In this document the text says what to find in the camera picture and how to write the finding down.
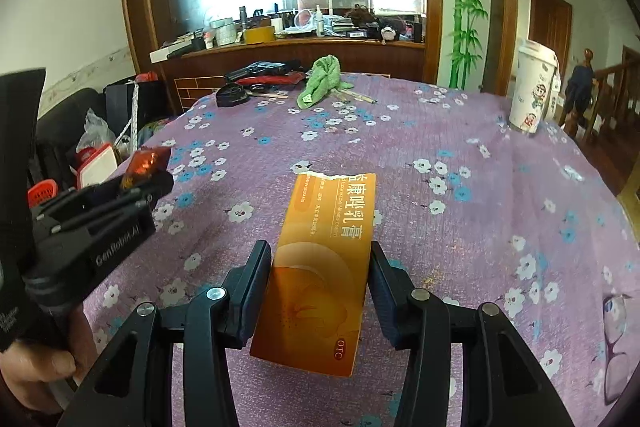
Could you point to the wooden brick-pattern counter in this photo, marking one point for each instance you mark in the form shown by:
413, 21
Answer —
187, 77

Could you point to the white red-rimmed storage box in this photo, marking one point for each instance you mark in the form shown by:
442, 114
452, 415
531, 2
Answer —
98, 167

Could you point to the dark paper shopping bag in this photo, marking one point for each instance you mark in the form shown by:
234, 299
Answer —
153, 105

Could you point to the black leather sofa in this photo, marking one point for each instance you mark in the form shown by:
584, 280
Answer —
57, 135

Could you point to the person's left hand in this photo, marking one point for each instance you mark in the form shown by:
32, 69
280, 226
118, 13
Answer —
28, 369

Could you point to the clear plastic bag on sofa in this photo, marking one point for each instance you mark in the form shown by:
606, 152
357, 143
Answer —
96, 133

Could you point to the red plastic mesh basket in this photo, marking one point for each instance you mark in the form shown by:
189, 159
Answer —
41, 192

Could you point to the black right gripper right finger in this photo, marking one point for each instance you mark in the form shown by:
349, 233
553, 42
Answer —
415, 320

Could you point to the white paper cup stack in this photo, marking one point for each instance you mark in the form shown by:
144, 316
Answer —
536, 66

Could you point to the orange medicine box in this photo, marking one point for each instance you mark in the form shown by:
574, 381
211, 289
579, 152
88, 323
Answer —
311, 313

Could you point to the black red pouch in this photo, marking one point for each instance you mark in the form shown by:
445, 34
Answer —
261, 79

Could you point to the eyeglasses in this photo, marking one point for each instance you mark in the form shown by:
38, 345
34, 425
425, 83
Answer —
617, 366

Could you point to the purple floral tablecloth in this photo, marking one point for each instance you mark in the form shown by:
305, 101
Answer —
470, 208

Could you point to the green cloth rag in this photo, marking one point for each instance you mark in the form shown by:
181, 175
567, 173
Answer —
324, 76

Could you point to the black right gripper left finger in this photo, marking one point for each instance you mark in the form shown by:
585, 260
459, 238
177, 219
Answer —
223, 317

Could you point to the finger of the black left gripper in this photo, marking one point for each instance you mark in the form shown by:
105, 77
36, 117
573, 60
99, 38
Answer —
161, 185
94, 196

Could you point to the red foil wrapper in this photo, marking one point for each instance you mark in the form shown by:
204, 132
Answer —
144, 163

